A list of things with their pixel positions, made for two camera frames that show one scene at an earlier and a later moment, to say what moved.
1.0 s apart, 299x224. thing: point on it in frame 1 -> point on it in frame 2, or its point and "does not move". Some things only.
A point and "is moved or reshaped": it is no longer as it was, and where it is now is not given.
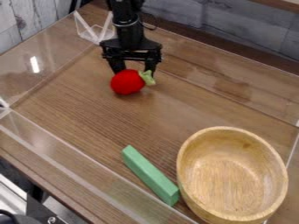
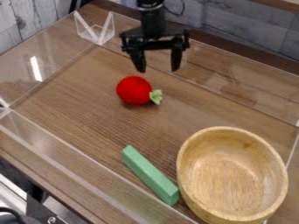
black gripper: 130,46 -> 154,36
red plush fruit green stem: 128,81 is moved or reshaped
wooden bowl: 231,175 does not move
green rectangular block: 160,185 does not move
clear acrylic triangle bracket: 95,33 does not move
